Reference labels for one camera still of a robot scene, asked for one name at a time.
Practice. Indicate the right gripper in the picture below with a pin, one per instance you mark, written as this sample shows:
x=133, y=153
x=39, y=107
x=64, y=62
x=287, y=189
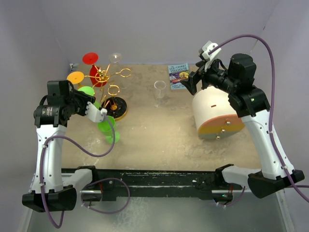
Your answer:
x=195, y=77

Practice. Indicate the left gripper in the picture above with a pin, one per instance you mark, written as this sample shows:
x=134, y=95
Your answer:
x=84, y=97

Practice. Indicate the green wine glass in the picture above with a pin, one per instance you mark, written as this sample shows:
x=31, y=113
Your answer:
x=91, y=92
x=105, y=128

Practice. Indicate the orange wine glass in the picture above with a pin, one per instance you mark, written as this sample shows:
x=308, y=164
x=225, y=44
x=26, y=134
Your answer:
x=76, y=78

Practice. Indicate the red wine glass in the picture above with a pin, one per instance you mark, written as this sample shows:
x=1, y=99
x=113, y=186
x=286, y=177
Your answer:
x=90, y=59

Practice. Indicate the gold wine glass rack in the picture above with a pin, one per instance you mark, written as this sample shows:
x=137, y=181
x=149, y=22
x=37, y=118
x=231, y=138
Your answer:
x=110, y=100

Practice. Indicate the clear wine glass back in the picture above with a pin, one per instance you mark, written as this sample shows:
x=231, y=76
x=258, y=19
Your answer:
x=160, y=89

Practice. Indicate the clear wine glass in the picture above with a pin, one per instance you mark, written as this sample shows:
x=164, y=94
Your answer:
x=115, y=67
x=160, y=89

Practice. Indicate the white round drawer box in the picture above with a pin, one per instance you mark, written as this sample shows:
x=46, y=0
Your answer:
x=214, y=117

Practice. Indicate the clear wine glass front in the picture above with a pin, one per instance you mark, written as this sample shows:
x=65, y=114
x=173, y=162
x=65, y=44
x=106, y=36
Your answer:
x=115, y=67

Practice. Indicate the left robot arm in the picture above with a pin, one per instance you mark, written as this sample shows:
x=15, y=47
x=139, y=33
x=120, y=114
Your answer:
x=49, y=191

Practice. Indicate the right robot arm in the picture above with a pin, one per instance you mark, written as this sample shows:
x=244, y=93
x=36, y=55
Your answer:
x=253, y=108

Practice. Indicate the blue treehouse book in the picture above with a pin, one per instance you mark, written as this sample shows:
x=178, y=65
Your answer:
x=176, y=74

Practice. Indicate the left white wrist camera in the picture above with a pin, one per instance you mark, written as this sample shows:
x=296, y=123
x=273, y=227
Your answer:
x=94, y=114

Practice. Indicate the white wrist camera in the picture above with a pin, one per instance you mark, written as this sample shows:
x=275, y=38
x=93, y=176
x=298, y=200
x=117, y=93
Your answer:
x=207, y=53
x=94, y=114

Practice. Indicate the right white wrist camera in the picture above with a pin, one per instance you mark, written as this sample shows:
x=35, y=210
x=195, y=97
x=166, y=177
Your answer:
x=207, y=53

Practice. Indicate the black base frame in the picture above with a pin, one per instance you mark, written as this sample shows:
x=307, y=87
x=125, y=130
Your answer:
x=156, y=183

